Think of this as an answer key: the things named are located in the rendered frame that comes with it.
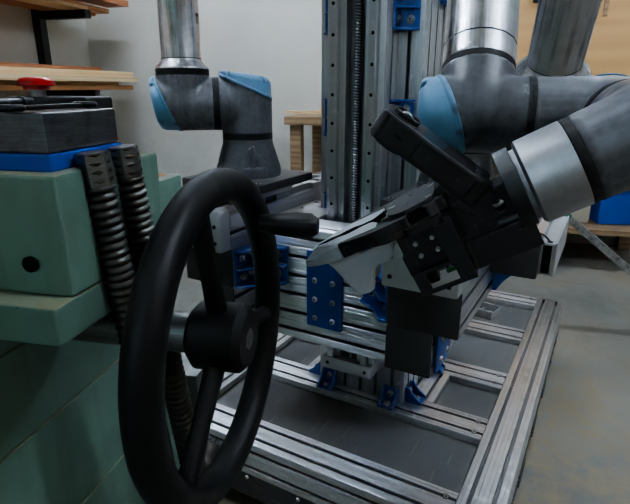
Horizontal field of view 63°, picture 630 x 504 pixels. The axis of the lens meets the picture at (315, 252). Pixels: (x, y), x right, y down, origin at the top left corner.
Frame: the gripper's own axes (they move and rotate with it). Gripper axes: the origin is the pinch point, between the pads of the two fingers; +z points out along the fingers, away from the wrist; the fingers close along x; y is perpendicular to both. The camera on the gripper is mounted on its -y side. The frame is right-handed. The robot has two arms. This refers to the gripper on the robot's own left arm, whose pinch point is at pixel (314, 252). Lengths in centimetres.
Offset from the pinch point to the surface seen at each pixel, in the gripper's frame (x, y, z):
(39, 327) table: -20.4, -7.7, 12.6
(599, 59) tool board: 323, 34, -90
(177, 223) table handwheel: -17.4, -9.4, 0.2
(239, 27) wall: 326, -100, 106
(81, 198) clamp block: -15.5, -14.2, 7.5
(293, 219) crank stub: -2.7, -4.3, -0.8
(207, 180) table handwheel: -12.2, -11.0, -0.5
